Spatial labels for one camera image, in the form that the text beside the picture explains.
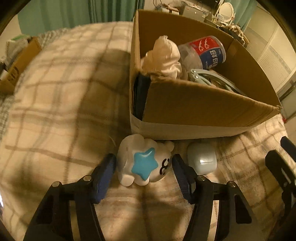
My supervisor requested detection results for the red blue labelled jar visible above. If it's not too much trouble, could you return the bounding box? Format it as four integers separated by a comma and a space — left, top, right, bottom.
178, 36, 226, 71

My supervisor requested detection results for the white cloth bundle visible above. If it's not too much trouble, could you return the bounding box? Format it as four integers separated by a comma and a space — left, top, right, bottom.
140, 35, 183, 79

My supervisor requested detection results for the plaid beige blanket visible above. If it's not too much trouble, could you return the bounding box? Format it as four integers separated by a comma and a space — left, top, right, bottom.
1, 22, 287, 240

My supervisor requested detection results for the white louvered wardrobe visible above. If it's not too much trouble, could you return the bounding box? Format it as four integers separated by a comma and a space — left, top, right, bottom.
244, 4, 295, 92

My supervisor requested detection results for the open cardboard box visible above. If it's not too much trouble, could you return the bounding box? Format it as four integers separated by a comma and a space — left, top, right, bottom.
129, 10, 281, 140

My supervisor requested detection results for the light blue earbud case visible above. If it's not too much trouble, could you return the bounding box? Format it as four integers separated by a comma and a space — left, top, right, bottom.
187, 142, 217, 175

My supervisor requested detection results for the white oval mirror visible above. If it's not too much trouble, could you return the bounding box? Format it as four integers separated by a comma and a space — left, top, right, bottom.
218, 3, 235, 23

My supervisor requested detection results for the large green curtain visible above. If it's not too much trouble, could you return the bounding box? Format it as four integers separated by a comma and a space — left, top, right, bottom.
18, 0, 145, 36

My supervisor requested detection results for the narrow green curtain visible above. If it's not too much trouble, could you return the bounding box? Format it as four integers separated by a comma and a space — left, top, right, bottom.
225, 0, 257, 32

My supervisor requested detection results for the small cardboard box with items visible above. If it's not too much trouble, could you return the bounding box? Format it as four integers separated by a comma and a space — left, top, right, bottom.
1, 34, 42, 95

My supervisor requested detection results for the white toy with blue star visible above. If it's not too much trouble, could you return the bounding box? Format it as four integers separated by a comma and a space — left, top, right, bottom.
117, 134, 175, 187

